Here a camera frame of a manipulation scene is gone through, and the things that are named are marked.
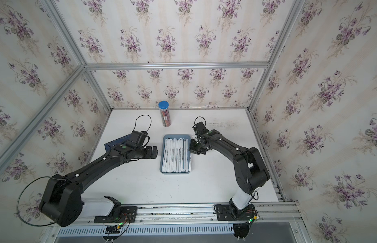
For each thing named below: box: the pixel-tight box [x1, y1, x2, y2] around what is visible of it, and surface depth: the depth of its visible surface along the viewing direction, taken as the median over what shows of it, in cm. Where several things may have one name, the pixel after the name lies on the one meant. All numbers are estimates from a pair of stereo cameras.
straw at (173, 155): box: [170, 138, 176, 173], surface depth 95 cm
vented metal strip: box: [56, 224, 235, 236], surface depth 72 cm
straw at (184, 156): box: [183, 139, 187, 173], surface depth 95 cm
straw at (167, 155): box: [164, 137, 171, 173], surface depth 95 cm
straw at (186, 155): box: [185, 138, 189, 173], surface depth 96 cm
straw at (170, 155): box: [167, 138, 174, 173], surface depth 95 cm
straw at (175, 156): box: [173, 138, 179, 173], surface depth 95 cm
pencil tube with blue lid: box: [158, 100, 172, 128], surface depth 100 cm
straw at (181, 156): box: [178, 138, 184, 173], surface depth 95 cm
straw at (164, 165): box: [161, 137, 169, 173], surface depth 93 cm
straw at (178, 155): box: [175, 138, 182, 173], surface depth 95 cm
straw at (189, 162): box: [187, 153, 193, 173], surface depth 85 cm
